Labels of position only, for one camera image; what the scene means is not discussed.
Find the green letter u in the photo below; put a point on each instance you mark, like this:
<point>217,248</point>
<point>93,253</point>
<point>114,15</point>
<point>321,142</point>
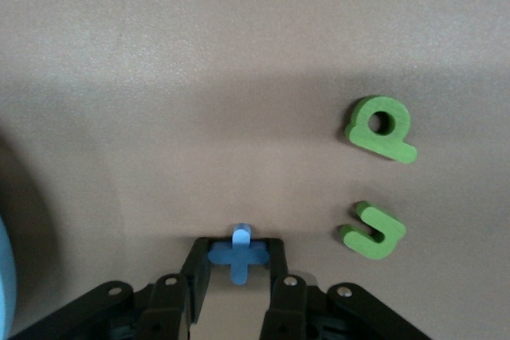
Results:
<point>374,246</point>

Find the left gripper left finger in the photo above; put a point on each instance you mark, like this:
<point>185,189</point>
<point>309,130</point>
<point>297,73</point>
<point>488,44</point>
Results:
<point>167,300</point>

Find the blue plate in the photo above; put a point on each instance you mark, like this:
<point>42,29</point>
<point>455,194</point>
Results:
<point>5,276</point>

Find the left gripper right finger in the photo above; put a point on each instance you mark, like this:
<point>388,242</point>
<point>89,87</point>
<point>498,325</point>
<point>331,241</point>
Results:
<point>291,304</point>

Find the blue letter t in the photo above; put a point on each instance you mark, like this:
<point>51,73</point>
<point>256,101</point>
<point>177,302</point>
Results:
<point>239,256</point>

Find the green letter p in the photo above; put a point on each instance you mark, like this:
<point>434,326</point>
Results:
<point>378,143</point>

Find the brown table cover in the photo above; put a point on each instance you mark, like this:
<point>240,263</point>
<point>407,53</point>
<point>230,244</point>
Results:
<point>159,37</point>

